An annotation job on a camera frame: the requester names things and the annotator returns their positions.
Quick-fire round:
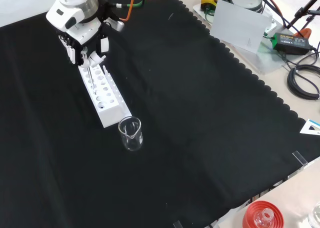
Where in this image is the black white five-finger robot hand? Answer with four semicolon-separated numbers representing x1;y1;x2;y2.
57;19;111;69

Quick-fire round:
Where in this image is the clear glass rod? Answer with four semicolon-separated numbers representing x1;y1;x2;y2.
84;60;97;90

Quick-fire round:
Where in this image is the white test tube rack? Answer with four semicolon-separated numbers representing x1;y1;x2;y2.
77;62;133;129

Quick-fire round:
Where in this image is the clear glass beaker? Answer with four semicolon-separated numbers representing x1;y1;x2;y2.
117;115;145;152

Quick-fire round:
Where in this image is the black bench cloth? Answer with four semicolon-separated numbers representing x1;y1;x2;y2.
0;0;309;228

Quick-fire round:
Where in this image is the pale white board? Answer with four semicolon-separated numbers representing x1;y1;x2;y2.
210;0;273;54

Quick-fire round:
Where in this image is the black power adapter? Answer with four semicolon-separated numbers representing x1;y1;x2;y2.
271;32;314;56

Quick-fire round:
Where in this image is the black tripod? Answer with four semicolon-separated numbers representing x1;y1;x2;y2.
284;0;320;32

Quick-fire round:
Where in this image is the orange clamp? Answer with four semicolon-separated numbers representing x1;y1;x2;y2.
294;27;312;39

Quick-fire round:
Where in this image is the clear triangle ruler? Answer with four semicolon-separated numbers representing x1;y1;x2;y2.
299;118;320;136

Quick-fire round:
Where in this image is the small clear glass flask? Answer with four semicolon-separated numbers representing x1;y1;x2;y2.
253;207;275;228

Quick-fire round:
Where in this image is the clear glass vessel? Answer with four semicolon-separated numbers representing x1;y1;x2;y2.
307;203;320;228

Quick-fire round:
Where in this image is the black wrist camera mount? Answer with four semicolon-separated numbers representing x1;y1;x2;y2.
96;0;126;33

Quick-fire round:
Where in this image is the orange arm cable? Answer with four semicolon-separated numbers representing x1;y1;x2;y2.
118;0;137;22

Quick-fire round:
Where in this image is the clear base plate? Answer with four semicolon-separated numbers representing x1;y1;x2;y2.
192;2;299;75

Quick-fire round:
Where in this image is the coiled black cable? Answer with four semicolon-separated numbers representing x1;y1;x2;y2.
286;64;320;101

